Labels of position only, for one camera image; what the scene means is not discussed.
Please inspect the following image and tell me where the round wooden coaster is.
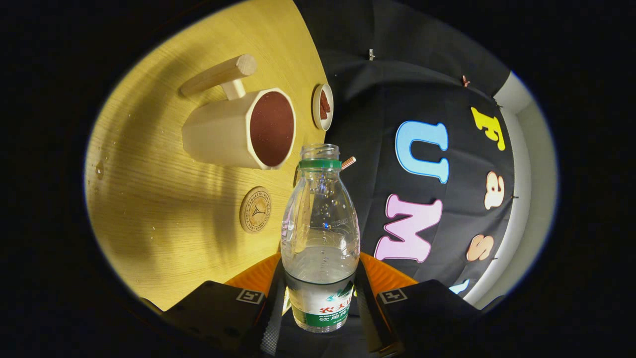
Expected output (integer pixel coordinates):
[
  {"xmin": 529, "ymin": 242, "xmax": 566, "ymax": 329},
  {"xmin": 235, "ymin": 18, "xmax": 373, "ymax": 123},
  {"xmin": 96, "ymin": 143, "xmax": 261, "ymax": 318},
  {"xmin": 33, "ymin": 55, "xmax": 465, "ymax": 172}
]
[{"xmin": 239, "ymin": 186, "xmax": 272, "ymax": 234}]

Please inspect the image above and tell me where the clear plastic juice bottle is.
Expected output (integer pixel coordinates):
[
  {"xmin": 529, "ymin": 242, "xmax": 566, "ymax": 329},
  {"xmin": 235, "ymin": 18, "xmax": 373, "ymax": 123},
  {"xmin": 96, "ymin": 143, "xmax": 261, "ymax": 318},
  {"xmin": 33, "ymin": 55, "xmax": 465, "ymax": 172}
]
[{"xmin": 281, "ymin": 144, "xmax": 361, "ymax": 333}]

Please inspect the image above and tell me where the wooden table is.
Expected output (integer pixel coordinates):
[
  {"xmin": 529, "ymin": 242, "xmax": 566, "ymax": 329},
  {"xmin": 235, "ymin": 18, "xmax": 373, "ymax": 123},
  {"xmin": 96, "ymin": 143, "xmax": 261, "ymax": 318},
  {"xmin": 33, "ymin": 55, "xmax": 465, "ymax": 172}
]
[{"xmin": 84, "ymin": 0, "xmax": 331, "ymax": 311}]

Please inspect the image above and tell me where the beige cup with wooden handle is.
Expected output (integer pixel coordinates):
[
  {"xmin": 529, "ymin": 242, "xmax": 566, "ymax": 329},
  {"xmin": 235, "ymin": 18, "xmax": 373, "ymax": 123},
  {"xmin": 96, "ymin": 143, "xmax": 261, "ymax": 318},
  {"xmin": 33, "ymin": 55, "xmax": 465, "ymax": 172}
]
[{"xmin": 180, "ymin": 54, "xmax": 297, "ymax": 171}]

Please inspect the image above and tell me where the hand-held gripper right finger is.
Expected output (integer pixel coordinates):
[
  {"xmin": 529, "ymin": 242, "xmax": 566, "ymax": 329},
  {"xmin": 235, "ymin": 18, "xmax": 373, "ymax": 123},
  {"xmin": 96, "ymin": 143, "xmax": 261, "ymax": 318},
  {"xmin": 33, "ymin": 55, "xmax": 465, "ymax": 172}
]
[{"xmin": 354, "ymin": 251, "xmax": 482, "ymax": 356}]

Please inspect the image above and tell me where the small white plate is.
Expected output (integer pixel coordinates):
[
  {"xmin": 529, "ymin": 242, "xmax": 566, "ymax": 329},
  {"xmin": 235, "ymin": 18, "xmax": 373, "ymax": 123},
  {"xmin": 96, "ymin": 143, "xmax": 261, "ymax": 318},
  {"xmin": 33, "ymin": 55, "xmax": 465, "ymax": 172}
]
[{"xmin": 312, "ymin": 84, "xmax": 334, "ymax": 131}]

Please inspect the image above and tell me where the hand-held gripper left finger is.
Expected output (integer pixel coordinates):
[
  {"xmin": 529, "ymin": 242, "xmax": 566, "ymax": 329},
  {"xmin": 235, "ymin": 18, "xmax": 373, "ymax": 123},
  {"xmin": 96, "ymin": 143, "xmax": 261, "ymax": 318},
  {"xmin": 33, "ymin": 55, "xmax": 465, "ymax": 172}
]
[{"xmin": 161, "ymin": 252, "xmax": 286, "ymax": 356}]

